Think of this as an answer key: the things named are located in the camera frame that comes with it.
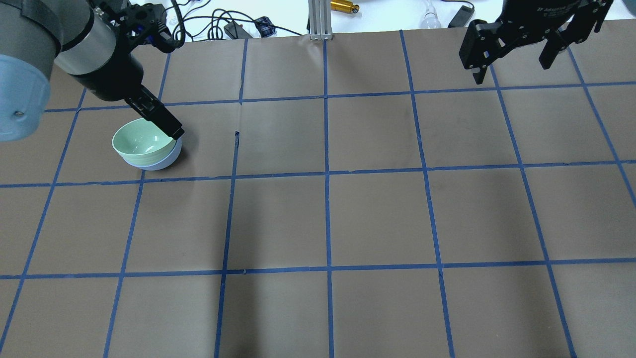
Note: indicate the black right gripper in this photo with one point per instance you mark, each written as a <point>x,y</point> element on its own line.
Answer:
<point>534,21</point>

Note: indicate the green ceramic bowl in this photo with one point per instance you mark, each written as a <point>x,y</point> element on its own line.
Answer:
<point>141,143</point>

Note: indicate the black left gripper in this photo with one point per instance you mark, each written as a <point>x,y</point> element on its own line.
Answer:
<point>111,73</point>

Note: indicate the aluminium frame post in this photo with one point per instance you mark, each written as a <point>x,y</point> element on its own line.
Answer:
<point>320,20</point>

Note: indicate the white light bulb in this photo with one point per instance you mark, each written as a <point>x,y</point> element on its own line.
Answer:
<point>430,18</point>

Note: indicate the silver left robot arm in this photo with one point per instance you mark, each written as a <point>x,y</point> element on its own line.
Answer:
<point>90,40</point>

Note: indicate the yellow brass cylinder tool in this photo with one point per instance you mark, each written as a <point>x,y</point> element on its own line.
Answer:
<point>344,6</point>

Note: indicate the blue ceramic bowl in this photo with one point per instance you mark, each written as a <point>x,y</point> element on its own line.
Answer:
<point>165,162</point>

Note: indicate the small black charger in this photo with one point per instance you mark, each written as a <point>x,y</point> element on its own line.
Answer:
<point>462,17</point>

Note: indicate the brown paper table mat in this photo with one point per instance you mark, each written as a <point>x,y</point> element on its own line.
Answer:
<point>361,198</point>

